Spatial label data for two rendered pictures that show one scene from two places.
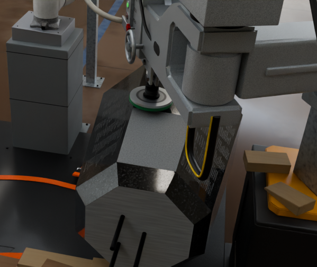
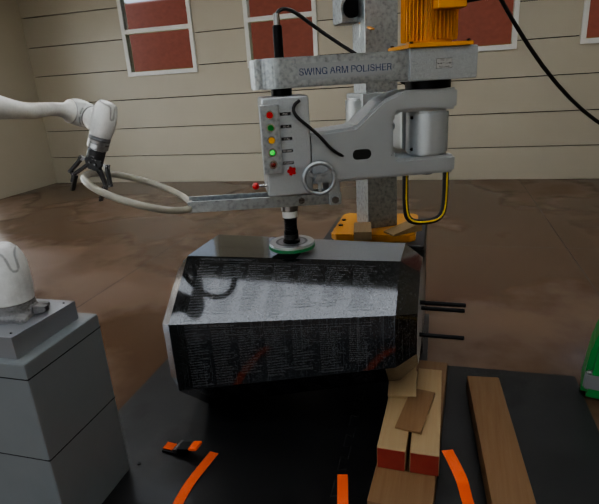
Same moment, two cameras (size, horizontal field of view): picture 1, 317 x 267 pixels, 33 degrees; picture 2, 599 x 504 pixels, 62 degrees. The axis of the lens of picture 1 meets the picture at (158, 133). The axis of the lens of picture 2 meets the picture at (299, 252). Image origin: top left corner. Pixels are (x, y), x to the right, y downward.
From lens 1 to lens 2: 2.96 m
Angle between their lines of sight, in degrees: 70
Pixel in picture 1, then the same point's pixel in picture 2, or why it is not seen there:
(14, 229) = not seen: outside the picture
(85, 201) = (414, 310)
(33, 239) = (310, 490)
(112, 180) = (413, 274)
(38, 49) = (68, 338)
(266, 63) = not seen: hidden behind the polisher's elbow
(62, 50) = (92, 317)
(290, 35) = not seen: hidden behind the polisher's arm
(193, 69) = (442, 127)
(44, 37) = (57, 320)
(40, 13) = (24, 293)
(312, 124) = (374, 182)
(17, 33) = (21, 342)
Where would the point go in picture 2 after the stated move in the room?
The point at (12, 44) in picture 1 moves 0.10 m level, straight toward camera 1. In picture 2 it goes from (34, 359) to (64, 355)
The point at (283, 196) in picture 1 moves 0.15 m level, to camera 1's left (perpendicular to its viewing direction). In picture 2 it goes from (407, 228) to (408, 235)
